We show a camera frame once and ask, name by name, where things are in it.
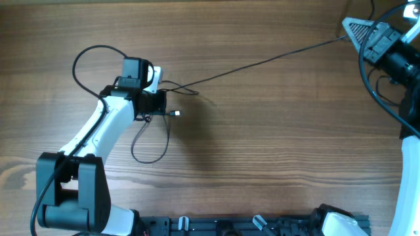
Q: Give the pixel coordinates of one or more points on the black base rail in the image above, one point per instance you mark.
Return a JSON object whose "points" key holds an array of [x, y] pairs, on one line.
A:
{"points": [[321, 222]]}

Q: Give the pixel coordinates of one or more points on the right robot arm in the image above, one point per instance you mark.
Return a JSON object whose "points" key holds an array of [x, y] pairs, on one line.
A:
{"points": [[406, 216]]}

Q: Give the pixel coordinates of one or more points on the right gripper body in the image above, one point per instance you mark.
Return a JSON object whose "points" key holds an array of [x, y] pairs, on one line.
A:
{"points": [[379, 43]]}

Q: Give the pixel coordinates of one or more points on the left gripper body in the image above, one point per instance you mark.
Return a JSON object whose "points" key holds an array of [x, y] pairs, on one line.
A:
{"points": [[155, 103]]}

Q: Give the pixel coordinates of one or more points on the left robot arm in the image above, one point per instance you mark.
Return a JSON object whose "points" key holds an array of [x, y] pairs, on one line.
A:
{"points": [[72, 189]]}

